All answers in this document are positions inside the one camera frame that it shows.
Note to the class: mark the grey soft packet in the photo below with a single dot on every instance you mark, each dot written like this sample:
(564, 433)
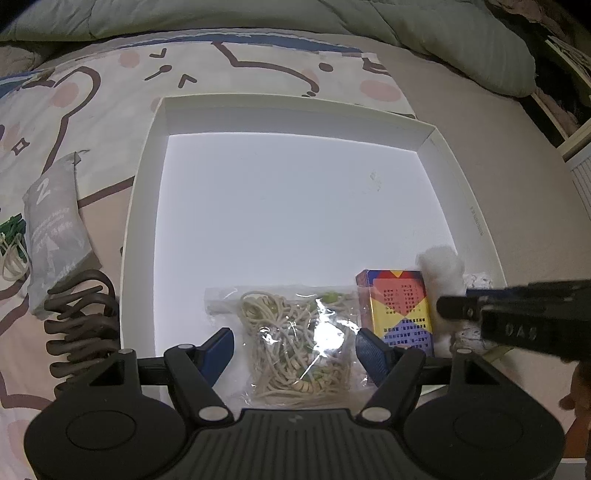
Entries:
(53, 230)

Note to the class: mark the white slatted door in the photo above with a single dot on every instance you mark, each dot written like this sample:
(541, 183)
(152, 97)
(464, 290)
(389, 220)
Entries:
(582, 184)

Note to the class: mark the green clips bundle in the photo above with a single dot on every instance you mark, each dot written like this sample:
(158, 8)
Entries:
(10, 249)

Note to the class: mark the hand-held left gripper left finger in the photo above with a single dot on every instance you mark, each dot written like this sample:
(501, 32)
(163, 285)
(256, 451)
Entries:
(217, 355)

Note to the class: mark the person's right hand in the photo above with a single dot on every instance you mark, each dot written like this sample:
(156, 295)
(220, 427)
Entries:
(582, 406)

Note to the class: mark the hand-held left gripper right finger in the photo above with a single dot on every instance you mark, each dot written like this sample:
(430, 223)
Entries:
(374, 357)

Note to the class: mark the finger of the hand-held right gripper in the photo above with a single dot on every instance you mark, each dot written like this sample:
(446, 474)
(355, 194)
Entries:
(531, 327)
(545, 290)

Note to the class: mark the colourful patterned card box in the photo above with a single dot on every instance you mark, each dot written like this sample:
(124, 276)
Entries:
(399, 309)

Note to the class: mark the brown spiral coil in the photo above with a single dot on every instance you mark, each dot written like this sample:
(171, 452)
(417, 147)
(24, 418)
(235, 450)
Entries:
(81, 332)

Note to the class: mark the white cardboard box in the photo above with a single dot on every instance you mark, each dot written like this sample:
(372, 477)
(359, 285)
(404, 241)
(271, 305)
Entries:
(286, 207)

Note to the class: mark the white lace roll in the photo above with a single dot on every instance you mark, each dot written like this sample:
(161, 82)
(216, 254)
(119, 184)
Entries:
(467, 333)

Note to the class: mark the bear printed blanket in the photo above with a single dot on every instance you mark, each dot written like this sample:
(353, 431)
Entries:
(106, 92)

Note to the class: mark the grey duvet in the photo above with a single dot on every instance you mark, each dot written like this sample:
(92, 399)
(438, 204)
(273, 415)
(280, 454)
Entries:
(277, 18)

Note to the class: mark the cream wall shelf unit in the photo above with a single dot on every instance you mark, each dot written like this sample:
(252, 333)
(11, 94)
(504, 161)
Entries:
(577, 138)

